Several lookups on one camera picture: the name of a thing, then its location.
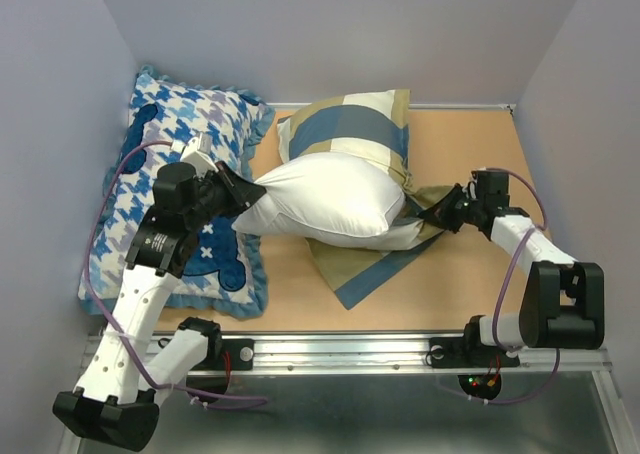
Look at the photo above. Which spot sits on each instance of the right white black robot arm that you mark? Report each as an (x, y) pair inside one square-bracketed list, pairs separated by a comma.
[(548, 298)]

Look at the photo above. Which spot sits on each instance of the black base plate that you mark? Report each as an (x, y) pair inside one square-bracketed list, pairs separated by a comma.
[(456, 353), (235, 356)]

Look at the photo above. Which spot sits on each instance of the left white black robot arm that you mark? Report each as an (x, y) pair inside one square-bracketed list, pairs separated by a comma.
[(117, 399)]

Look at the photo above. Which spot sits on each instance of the aluminium mounting rail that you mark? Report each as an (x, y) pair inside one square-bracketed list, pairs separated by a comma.
[(351, 353)]

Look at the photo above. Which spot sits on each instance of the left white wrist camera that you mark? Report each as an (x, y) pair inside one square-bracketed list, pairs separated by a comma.
[(196, 152)]

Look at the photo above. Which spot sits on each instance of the blue tan white patchwork pillow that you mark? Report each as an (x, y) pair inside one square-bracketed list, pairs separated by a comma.
[(372, 126)]

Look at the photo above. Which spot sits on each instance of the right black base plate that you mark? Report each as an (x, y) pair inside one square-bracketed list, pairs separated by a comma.
[(456, 353)]

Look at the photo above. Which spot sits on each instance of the blue houndstooth bear pillow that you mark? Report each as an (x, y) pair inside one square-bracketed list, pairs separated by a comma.
[(226, 271)]

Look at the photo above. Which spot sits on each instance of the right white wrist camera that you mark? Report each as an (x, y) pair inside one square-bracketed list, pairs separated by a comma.
[(473, 179)]

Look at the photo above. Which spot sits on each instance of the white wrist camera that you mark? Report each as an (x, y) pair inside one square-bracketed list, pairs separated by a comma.
[(196, 152), (473, 179)]

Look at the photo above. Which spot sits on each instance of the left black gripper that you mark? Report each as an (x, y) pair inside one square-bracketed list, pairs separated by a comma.
[(239, 192)]

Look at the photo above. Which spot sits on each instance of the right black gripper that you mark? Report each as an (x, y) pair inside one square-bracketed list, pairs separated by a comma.
[(442, 214)]

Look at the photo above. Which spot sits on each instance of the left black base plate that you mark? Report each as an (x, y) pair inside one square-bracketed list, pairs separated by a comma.
[(235, 356)]

